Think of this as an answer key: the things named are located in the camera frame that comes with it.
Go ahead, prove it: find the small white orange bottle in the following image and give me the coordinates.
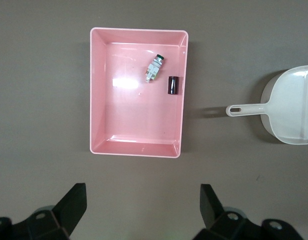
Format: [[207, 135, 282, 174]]
[[144, 53, 165, 83]]

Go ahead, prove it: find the brown table mat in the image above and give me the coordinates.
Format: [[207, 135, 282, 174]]
[[0, 0, 308, 240]]

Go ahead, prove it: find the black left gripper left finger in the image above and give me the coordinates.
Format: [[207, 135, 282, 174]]
[[0, 182, 88, 240]]

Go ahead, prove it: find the pink plastic bin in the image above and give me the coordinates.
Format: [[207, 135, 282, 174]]
[[89, 26, 189, 160]]

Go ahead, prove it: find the black cylindrical electronic component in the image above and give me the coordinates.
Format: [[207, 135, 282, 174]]
[[167, 75, 180, 95]]

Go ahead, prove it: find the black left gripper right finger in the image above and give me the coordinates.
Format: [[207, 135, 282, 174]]
[[193, 183, 305, 240]]

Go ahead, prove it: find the beige plastic dustpan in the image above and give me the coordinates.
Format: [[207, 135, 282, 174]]
[[225, 64, 308, 146]]

